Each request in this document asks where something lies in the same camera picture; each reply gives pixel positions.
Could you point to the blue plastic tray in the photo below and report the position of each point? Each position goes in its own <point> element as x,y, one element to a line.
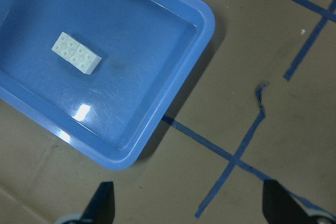
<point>148,48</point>

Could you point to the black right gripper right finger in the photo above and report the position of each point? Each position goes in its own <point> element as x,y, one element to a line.
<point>279,207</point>

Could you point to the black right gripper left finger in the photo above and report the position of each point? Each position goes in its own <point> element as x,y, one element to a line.
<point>101,208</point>

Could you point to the white building block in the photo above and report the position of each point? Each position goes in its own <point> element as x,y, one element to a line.
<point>65,46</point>
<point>84,59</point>

